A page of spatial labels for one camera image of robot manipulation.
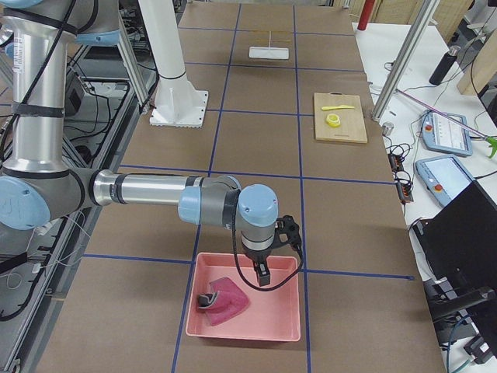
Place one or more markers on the wooden cutting board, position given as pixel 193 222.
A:
pixel 352 129

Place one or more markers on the black monitor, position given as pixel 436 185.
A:
pixel 460 245

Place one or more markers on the aluminium frame post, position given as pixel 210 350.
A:
pixel 408 47

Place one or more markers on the yellow lemon slices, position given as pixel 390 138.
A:
pixel 333 120

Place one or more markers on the white rectangular tray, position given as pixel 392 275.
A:
pixel 269 53

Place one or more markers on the metal grabber stick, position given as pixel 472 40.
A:
pixel 484 137

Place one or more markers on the red cylinder object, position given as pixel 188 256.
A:
pixel 368 7

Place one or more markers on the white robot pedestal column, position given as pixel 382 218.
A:
pixel 177 102

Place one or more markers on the teach pendant near board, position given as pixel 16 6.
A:
pixel 443 135

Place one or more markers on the black bottle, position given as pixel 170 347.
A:
pixel 444 65

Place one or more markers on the pink plastic bin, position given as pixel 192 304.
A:
pixel 269 316

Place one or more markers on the pink cleaning cloth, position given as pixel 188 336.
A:
pixel 225 301

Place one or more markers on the teach pendant far side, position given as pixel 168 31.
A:
pixel 445 177

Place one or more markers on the yellow plastic knife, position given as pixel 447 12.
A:
pixel 338 107

